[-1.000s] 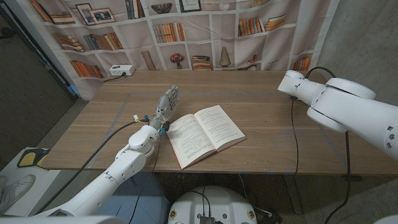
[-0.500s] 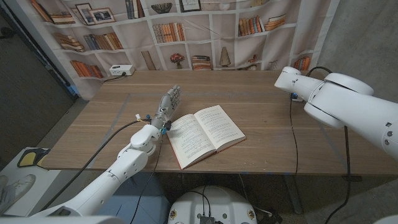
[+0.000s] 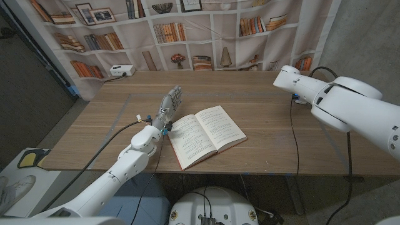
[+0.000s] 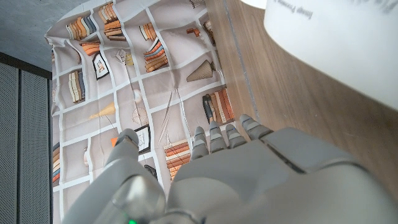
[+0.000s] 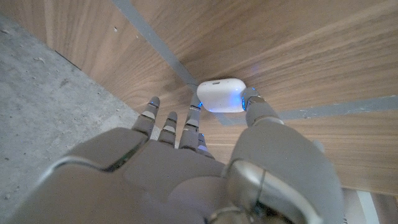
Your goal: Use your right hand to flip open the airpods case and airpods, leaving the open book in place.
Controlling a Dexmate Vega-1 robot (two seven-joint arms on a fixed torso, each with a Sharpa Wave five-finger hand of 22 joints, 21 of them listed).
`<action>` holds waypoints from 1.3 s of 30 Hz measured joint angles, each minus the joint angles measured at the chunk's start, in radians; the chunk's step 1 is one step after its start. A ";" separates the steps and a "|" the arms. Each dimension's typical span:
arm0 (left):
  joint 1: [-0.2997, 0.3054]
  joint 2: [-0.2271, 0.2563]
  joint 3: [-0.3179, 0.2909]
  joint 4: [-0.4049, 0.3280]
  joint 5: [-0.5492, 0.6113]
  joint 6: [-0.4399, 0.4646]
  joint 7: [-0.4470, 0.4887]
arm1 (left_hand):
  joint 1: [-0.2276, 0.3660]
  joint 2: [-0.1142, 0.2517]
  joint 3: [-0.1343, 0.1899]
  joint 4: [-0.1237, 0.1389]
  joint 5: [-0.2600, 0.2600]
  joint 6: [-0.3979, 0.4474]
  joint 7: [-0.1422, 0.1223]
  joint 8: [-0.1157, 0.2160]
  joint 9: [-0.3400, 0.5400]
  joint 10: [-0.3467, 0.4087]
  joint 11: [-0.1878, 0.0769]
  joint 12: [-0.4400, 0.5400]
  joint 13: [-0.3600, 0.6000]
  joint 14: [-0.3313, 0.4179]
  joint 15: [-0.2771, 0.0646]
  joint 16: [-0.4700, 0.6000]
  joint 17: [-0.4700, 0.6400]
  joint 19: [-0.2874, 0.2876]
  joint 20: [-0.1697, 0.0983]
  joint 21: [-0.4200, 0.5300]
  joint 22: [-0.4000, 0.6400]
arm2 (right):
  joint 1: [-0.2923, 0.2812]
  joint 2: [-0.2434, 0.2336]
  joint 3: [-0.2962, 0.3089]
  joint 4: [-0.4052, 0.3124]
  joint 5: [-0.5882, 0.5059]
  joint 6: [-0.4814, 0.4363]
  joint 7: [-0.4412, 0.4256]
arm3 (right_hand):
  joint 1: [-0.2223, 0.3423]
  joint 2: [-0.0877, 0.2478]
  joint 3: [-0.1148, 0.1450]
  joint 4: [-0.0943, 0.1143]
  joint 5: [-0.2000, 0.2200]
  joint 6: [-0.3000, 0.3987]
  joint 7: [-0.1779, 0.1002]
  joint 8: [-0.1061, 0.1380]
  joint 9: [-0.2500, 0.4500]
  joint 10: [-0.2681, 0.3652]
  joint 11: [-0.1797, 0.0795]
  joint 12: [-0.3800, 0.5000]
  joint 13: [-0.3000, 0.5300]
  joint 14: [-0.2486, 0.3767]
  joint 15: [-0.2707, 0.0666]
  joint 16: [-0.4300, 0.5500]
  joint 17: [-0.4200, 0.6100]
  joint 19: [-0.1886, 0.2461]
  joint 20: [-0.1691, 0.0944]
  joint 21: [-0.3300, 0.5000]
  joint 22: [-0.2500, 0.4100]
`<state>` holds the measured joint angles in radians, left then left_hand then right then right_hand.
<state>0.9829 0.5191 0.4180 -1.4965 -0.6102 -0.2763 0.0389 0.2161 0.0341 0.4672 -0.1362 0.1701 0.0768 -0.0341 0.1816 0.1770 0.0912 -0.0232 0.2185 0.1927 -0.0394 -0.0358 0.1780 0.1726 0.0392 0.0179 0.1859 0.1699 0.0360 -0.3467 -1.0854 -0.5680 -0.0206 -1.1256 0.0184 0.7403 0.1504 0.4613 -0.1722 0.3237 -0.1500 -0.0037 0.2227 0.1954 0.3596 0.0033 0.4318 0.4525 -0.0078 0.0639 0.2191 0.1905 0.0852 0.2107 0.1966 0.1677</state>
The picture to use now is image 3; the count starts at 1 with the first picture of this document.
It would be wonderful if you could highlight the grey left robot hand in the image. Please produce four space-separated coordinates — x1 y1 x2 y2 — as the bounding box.
152 85 184 131

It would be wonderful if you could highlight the open book red cover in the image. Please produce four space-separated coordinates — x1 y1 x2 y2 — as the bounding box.
165 105 248 172

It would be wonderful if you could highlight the white power strip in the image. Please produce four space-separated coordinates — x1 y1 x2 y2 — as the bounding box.
109 64 136 78

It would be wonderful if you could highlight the printed bookshelf backdrop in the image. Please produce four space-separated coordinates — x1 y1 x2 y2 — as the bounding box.
6 0 342 101

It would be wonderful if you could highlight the blue floor mat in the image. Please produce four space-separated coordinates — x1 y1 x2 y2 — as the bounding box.
99 173 172 225

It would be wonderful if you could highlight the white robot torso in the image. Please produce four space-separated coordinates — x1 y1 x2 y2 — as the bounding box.
167 186 259 225

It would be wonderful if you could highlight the grey finned torso module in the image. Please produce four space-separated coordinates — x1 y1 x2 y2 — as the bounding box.
199 215 217 225

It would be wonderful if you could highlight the white floor board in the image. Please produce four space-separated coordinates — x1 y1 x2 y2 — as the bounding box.
0 147 62 218

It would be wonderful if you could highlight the black floor adapter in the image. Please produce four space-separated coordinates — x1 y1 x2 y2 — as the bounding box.
256 208 284 225

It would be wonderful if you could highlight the yellow and black pad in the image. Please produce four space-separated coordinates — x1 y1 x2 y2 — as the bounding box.
17 148 52 169

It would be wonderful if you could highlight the grey table leg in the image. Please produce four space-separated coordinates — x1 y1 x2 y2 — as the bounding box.
286 175 306 216

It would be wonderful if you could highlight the white sneaker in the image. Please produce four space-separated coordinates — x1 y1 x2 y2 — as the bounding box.
0 174 37 216

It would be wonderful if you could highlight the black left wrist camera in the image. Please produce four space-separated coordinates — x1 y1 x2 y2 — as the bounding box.
161 121 174 136

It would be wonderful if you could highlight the black power strip cable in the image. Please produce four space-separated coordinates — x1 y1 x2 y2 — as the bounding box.
104 73 128 84

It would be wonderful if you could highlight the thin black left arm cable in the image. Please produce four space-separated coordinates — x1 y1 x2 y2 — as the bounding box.
129 134 166 225

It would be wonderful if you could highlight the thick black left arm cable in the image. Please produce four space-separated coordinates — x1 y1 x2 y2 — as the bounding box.
42 120 151 213

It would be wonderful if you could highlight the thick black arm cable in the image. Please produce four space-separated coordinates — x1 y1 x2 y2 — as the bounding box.
42 120 151 213
308 66 353 225

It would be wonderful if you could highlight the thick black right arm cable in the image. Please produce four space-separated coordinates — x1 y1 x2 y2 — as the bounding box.
308 66 353 225

